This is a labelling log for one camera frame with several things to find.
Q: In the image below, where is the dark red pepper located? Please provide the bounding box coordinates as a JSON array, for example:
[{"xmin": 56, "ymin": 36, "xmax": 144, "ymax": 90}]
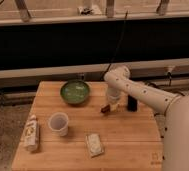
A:
[{"xmin": 101, "ymin": 105, "xmax": 110, "ymax": 113}]

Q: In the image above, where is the translucent plastic cup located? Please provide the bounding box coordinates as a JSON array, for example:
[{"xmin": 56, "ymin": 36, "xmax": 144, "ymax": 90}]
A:
[{"xmin": 48, "ymin": 112, "xmax": 69, "ymax": 137}]

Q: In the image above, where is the small black block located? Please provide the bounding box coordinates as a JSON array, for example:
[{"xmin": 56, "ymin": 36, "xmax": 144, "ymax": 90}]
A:
[{"xmin": 127, "ymin": 96, "xmax": 137, "ymax": 112}]

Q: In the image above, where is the white crumpled packet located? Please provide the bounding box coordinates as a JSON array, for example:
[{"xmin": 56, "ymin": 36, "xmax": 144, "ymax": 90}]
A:
[{"xmin": 24, "ymin": 115, "xmax": 39, "ymax": 152}]

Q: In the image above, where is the green bowl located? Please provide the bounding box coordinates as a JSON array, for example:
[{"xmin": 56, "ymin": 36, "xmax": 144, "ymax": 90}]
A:
[{"xmin": 60, "ymin": 80, "xmax": 90, "ymax": 105}]

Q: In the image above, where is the white sponge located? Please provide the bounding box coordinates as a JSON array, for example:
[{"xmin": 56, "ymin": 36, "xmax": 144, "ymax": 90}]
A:
[{"xmin": 86, "ymin": 133, "xmax": 104, "ymax": 157}]

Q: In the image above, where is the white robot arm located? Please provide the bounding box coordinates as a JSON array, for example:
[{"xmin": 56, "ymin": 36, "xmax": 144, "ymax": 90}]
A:
[{"xmin": 104, "ymin": 66, "xmax": 189, "ymax": 171}]

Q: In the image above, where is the black cable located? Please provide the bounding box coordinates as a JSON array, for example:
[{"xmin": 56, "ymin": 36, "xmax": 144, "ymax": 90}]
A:
[{"xmin": 99, "ymin": 9, "xmax": 130, "ymax": 81}]

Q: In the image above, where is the long dark bench rail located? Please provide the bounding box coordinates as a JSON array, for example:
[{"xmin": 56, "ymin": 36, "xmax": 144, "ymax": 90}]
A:
[{"xmin": 0, "ymin": 17, "xmax": 189, "ymax": 78}]

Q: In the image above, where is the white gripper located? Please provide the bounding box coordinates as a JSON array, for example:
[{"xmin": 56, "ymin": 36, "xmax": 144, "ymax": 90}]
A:
[{"xmin": 106, "ymin": 87, "xmax": 121, "ymax": 112}]

